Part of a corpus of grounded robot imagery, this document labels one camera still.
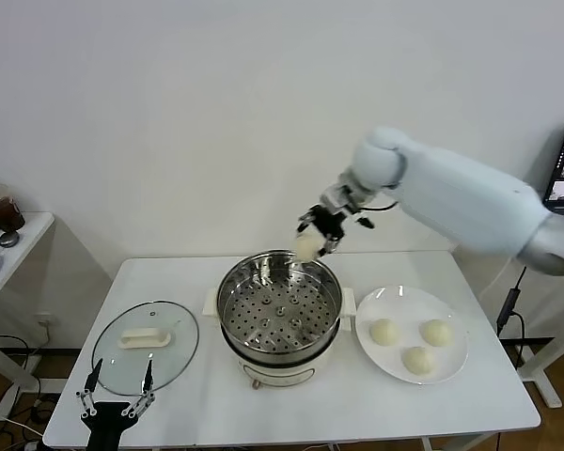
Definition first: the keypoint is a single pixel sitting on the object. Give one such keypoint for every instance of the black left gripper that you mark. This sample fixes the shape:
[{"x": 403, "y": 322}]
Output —
[{"x": 105, "y": 418}]

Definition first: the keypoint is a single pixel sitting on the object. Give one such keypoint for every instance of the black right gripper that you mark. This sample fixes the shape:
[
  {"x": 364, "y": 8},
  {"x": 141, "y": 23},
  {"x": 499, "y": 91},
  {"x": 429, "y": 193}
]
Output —
[{"x": 329, "y": 221}]

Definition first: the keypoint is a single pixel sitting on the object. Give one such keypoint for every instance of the white steamed baozi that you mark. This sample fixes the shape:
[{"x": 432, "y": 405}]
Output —
[
  {"x": 384, "y": 332},
  {"x": 436, "y": 332},
  {"x": 419, "y": 361},
  {"x": 306, "y": 247}
]

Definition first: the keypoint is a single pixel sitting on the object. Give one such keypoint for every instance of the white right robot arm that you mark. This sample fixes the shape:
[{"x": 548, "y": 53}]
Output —
[{"x": 451, "y": 188}]

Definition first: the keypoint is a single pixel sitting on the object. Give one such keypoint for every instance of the perforated steel steamer basket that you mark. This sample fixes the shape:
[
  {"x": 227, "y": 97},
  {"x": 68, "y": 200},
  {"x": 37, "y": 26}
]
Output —
[{"x": 282, "y": 329}]

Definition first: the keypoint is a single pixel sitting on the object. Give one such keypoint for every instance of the white round plate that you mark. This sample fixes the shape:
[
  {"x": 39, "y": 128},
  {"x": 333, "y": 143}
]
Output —
[{"x": 416, "y": 300}]

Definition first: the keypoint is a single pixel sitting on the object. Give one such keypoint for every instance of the white side desk with cup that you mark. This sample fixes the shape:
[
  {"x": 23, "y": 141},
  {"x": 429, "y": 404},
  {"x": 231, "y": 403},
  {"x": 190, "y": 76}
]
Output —
[{"x": 28, "y": 235}]

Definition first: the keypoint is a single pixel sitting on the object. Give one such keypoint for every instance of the small round grey disc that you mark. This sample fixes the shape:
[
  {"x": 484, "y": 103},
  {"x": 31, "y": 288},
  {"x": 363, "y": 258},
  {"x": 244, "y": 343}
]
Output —
[{"x": 8, "y": 239}]

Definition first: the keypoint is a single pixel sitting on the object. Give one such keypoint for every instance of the iced coffee plastic cup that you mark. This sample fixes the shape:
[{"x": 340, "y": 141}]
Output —
[{"x": 7, "y": 213}]

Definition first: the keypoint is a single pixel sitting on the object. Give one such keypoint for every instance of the white side desk with label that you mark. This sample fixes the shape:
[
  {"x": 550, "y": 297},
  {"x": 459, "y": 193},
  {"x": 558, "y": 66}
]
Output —
[{"x": 538, "y": 380}]

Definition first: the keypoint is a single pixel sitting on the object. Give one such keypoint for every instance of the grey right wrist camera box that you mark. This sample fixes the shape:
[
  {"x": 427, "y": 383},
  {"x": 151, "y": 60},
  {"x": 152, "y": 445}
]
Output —
[{"x": 338, "y": 193}]

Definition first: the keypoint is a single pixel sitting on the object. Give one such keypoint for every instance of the white wall socket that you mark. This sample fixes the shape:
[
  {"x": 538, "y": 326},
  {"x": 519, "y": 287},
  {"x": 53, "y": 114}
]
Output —
[{"x": 44, "y": 322}]

